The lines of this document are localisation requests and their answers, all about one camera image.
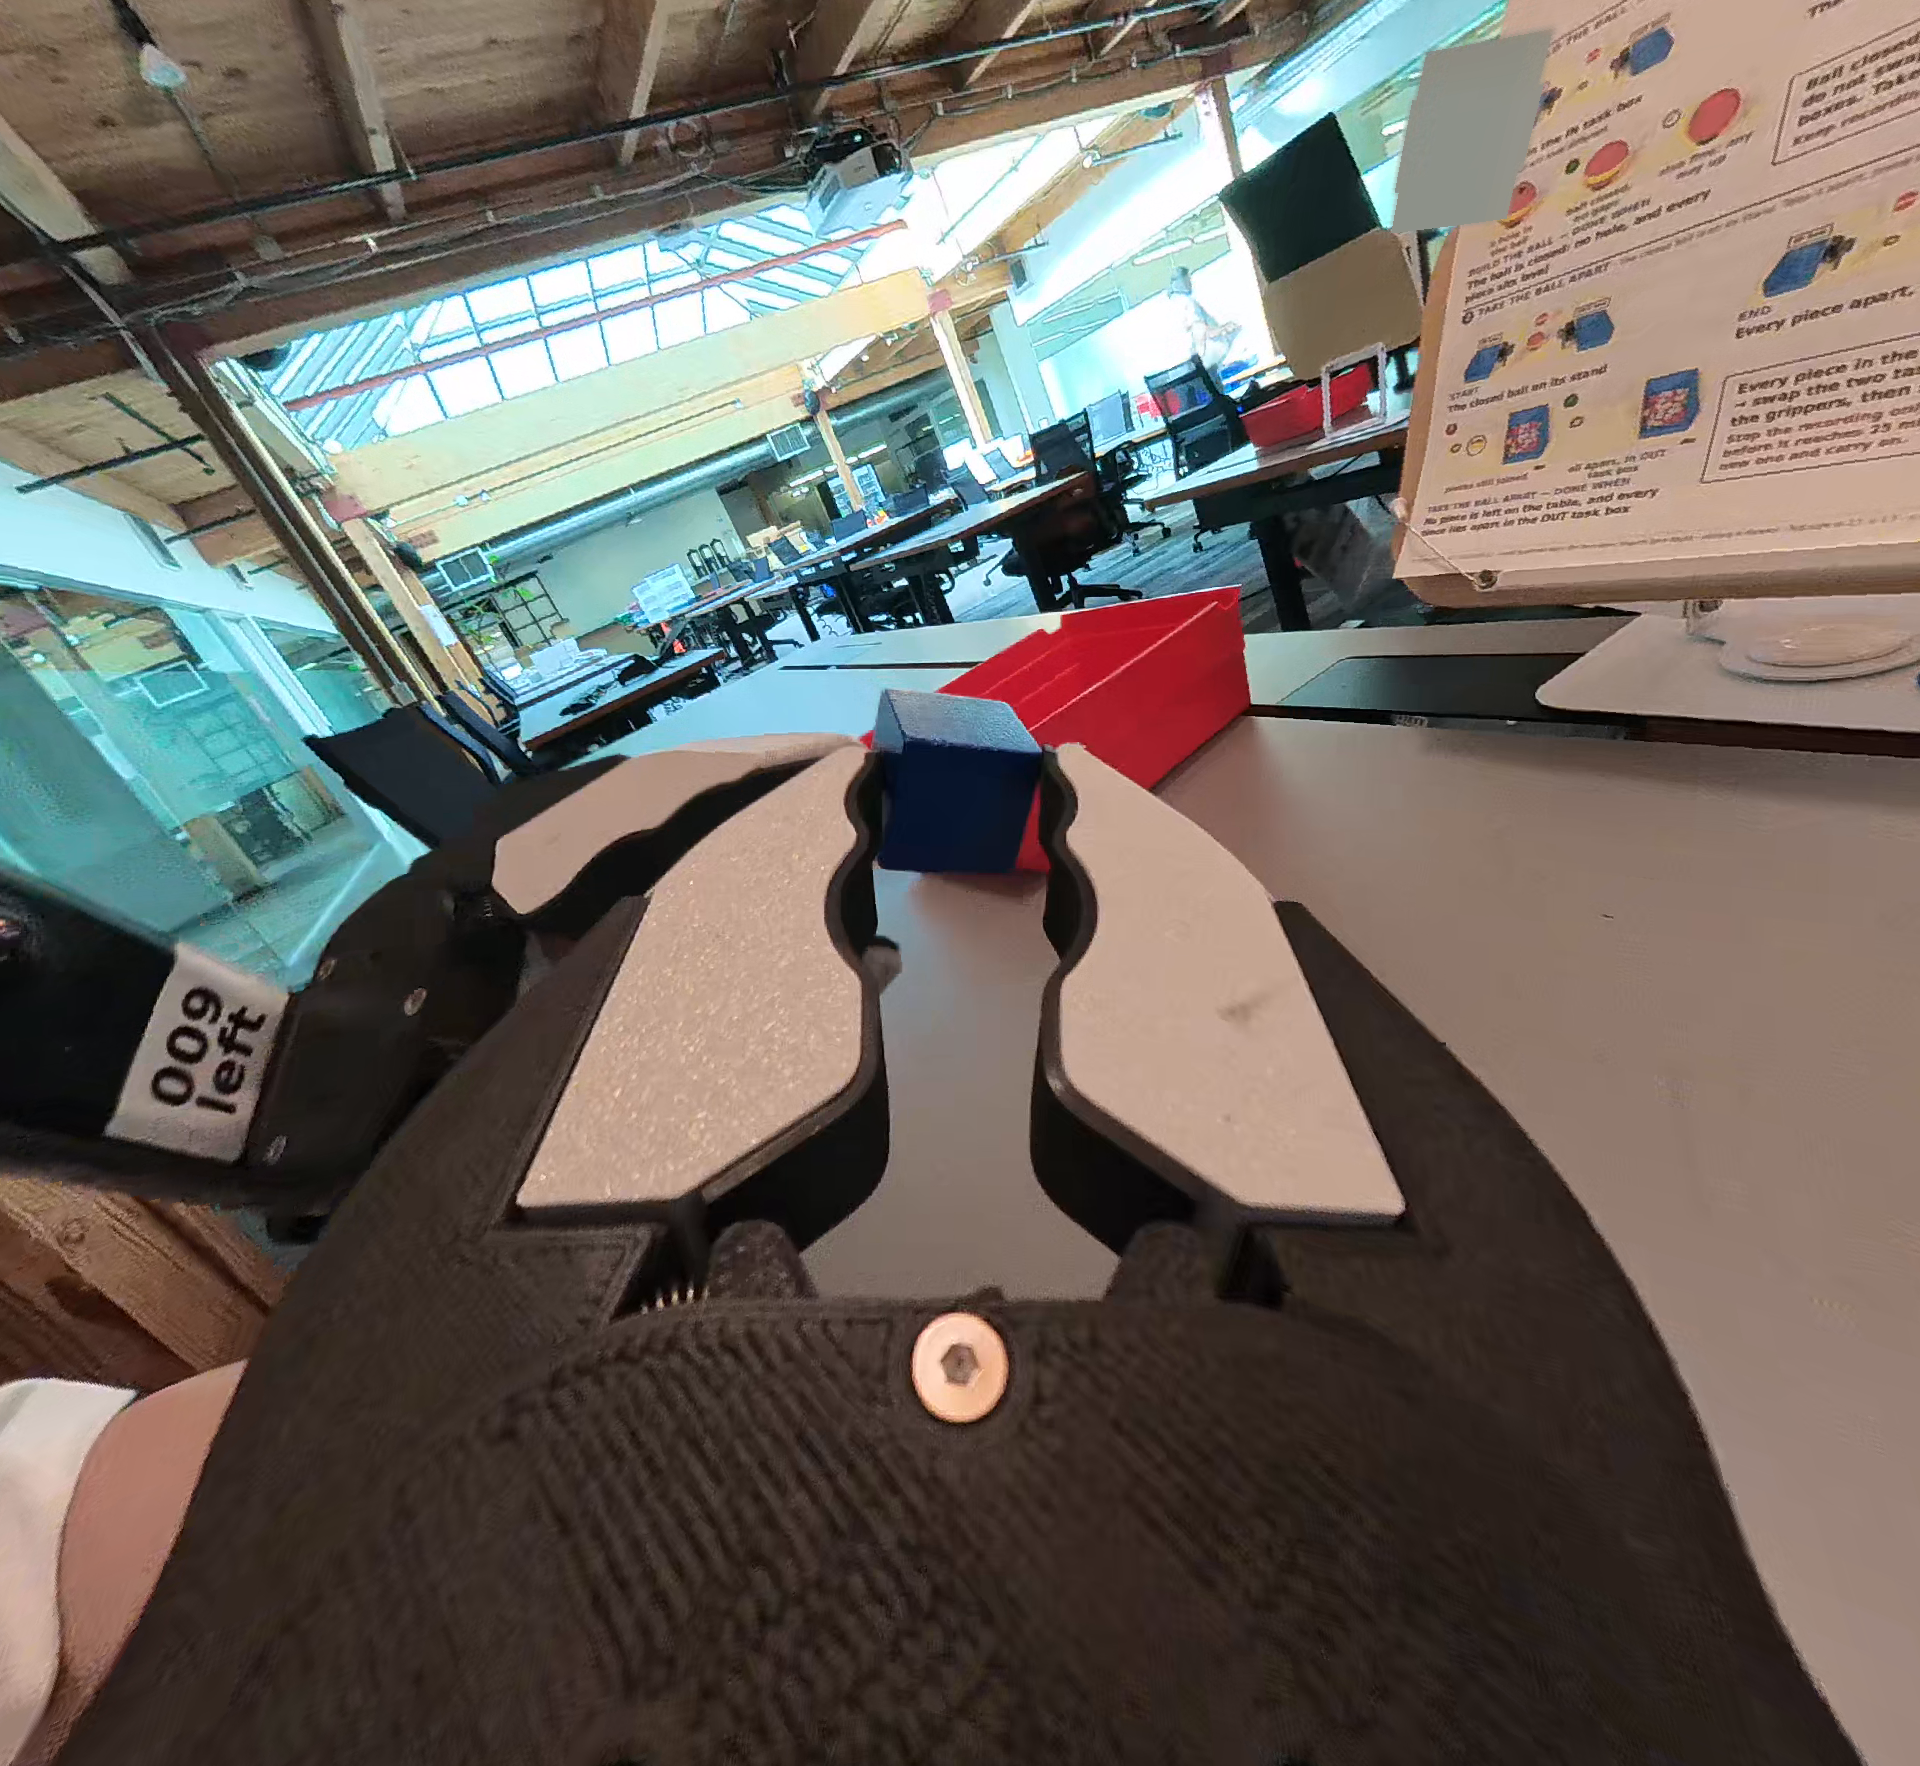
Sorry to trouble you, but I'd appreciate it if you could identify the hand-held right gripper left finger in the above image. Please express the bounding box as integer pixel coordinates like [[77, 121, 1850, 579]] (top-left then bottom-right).
[[516, 746, 891, 1249]]

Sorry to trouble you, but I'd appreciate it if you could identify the wooden pillar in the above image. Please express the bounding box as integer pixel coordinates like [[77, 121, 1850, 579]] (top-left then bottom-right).
[[0, 1172, 287, 1391]]

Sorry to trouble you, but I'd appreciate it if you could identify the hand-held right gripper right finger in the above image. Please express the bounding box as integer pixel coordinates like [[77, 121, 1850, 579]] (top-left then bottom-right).
[[1035, 746, 1407, 1244]]

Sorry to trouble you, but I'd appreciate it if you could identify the long office desk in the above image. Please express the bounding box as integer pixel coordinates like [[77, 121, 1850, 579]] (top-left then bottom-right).
[[780, 468, 1098, 635]]

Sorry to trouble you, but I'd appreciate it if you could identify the instruction sheet on board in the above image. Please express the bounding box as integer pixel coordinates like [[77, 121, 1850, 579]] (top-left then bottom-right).
[[1395, 222, 1920, 607]]

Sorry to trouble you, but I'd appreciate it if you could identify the red plastic bin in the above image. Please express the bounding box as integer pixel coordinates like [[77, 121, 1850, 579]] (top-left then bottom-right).
[[864, 585, 1248, 792], [1242, 362, 1382, 452]]

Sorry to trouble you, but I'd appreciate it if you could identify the white wood-edged table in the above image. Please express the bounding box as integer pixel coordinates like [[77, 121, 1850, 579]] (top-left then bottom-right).
[[600, 612, 1638, 754]]

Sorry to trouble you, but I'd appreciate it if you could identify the grey ceiling heater unit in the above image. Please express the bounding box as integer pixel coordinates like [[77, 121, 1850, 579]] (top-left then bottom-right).
[[803, 130, 913, 228]]

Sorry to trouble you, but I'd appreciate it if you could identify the black office chair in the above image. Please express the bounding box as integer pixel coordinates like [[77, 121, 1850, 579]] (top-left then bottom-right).
[[1148, 355, 1248, 477], [309, 701, 542, 844], [1033, 416, 1146, 609]]

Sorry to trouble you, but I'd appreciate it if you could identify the small dark blue object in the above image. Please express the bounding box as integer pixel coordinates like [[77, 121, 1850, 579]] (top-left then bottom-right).
[[873, 688, 1052, 878]]

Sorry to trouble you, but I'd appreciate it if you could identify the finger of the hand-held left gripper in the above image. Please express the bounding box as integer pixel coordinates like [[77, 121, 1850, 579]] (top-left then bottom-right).
[[492, 733, 857, 921]]

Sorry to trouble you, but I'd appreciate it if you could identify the printed instruction sheet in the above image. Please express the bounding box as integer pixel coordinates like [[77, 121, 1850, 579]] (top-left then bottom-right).
[[1395, 0, 1920, 582]]

